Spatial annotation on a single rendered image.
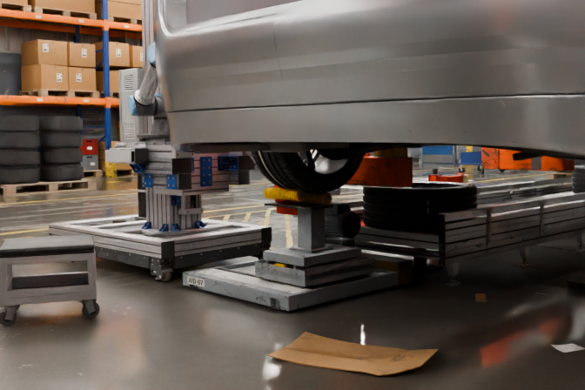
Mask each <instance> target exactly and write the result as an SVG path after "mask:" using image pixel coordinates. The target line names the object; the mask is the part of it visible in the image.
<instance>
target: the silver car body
mask: <svg viewBox="0 0 585 390"><path fill-rule="evenodd" d="M154 45H155V63H156V71H157V75H158V84H159V88H160V91H161V95H162V99H163V102H164V106H165V112H166V116H167V121H168V125H169V131H170V140H171V147H172V148H174V149H175V150H178V151H184V152H232V151H264V152H303V151H310V150H313V149H339V148H349V142H351V143H409V144H416V145H407V146H401V147H397V148H421V147H425V146H450V145H465V146H478V147H487V148H495V149H503V150H511V151H522V152H518V153H514V154H513V160H524V159H530V158H538V157H544V156H547V157H551V158H561V159H569V160H585V0H154ZM256 142H261V144H256Z"/></svg>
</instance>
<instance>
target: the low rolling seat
mask: <svg viewBox="0 0 585 390"><path fill-rule="evenodd" d="M79 260H87V270H88V272H66V273H52V274H38V275H24V276H13V270H12V265H21V264H36V263H50V262H65V261H71V263H72V264H73V263H74V262H75V261H79ZM73 300H81V301H79V302H80V303H82V304H83V309H82V312H83V315H84V316H85V317H87V318H89V319H92V318H95V317H96V316H97V315H98V314H99V310H100V308H99V305H98V303H96V301H97V280H96V253H95V246H94V241H93V237H92V235H90V234H84V235H66V236H49V237H31V238H13V239H6V240H5V241H4V243H3V245H2V247H1V248H0V306H5V307H4V309H3V310H2V311H0V324H1V325H3V326H10V325H12V324H13V323H14V322H15V320H16V318H17V315H16V313H15V311H16V310H18V308H19V307H20V305H27V304H38V303H50V302H62V301H73Z"/></svg>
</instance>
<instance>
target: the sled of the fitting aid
mask: <svg viewBox="0 0 585 390"><path fill-rule="evenodd" d="M371 272H373V258H370V257H364V256H362V254H360V255H359V257H355V258H350V259H342V260H337V261H332V262H327V263H323V264H318V265H313V266H305V267H304V266H295V265H289V264H285V263H279V262H275V261H270V260H262V261H257V262H255V277H258V278H262V279H270V280H275V281H278V282H283V283H287V284H292V285H296V286H303V287H306V286H314V285H317V284H322V283H326V282H330V281H335V280H338V279H346V278H350V277H354V276H359V275H363V274H367V273H371Z"/></svg>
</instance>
